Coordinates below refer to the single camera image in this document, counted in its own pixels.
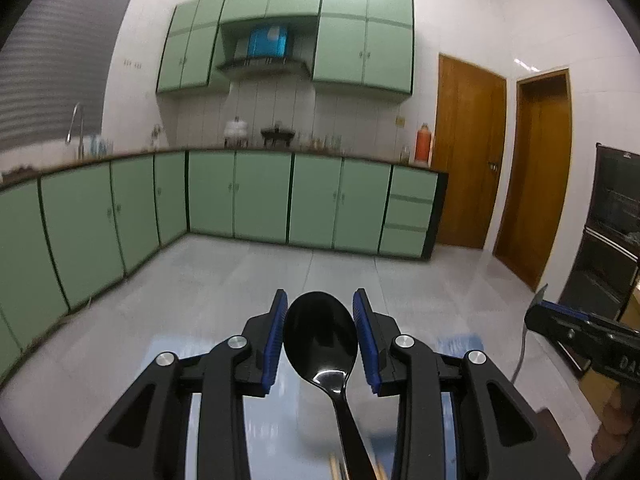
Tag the person's right hand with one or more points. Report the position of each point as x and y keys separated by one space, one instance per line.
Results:
x=617 y=421

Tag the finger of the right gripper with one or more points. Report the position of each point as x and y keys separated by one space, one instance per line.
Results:
x=560 y=327
x=588 y=318

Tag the orange thermos flask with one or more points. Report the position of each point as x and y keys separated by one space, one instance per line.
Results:
x=422 y=149

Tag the green kitchen cabinets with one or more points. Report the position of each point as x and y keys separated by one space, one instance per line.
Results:
x=364 y=44
x=70 y=234

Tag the chrome sink faucet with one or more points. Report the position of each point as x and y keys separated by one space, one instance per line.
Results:
x=77 y=130

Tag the green lower kitchen cabinets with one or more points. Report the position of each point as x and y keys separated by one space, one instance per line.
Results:
x=70 y=234

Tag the white cooking pot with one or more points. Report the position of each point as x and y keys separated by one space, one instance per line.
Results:
x=236 y=133

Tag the dark blue table mat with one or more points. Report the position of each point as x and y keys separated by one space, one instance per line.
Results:
x=459 y=345

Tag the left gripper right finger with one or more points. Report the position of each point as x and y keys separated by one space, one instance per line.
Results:
x=364 y=318

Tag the black plastic spoon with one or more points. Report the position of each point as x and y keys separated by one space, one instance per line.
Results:
x=320 y=341

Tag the black wok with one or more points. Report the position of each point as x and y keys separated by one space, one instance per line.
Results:
x=277 y=135

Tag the plain wooden chopstick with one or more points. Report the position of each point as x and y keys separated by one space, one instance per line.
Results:
x=336 y=468

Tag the range hood with blue box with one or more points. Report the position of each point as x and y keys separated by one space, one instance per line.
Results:
x=264 y=51

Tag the black oven cabinet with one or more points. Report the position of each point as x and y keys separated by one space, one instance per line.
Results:
x=606 y=267

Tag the green upper kitchen cabinets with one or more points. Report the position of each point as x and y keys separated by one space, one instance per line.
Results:
x=364 y=44

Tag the wooden door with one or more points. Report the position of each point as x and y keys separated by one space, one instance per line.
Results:
x=539 y=175
x=470 y=128

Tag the right wooden door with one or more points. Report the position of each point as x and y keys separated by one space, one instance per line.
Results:
x=539 y=175

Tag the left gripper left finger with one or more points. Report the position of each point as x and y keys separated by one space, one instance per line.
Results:
x=271 y=349

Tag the left wooden door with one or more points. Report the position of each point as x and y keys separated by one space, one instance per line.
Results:
x=470 y=128

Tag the grey window blind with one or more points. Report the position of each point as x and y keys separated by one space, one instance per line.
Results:
x=57 y=56

